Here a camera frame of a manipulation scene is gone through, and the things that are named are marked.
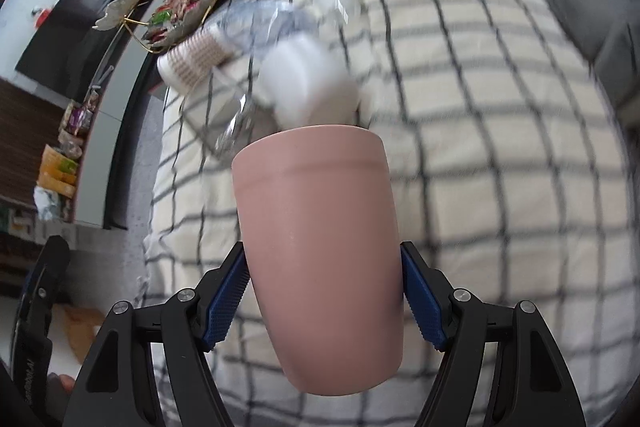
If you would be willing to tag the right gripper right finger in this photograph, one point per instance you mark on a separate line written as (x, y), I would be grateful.
(531, 385)

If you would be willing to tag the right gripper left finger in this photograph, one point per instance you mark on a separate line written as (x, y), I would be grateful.
(116, 385)

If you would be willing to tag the pink plastic cup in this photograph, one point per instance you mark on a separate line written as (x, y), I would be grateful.
(318, 224)

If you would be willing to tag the patterned paper cup stack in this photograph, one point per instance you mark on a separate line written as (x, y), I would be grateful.
(186, 65)

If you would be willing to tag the white plastic cup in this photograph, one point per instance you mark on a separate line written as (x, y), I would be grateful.
(306, 84)

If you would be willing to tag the frosted clear plastic cup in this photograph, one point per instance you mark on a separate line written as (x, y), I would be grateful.
(340, 14)

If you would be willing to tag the orange snack bags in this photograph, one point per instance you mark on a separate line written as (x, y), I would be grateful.
(57, 173)

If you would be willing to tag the grey white tv cabinet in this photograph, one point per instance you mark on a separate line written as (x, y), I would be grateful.
(126, 71)

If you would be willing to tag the checkered white tablecloth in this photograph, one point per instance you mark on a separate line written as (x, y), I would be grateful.
(509, 173)

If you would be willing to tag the grey square glass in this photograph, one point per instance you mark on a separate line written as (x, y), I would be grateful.
(228, 125)

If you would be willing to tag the black flat television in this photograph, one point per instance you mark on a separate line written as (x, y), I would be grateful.
(66, 51)

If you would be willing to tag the tiered white snack bowl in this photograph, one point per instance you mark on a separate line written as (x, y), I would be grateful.
(171, 22)

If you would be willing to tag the clear plastic pitcher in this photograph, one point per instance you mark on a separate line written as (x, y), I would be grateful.
(256, 27)

